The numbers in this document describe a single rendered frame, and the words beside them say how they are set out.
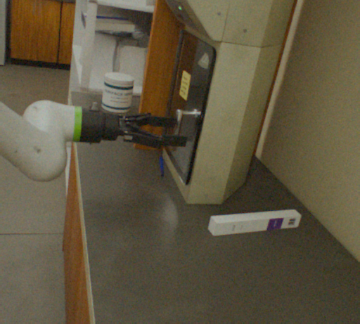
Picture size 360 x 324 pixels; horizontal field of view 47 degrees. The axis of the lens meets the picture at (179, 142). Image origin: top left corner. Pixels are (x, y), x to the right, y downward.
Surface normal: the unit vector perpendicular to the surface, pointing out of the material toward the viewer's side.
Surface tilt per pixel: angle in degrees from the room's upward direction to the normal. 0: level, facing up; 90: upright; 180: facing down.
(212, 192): 90
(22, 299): 0
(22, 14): 90
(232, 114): 90
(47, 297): 0
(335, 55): 90
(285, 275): 0
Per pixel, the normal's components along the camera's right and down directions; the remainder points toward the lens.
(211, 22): 0.26, 0.41
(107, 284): 0.18, -0.91
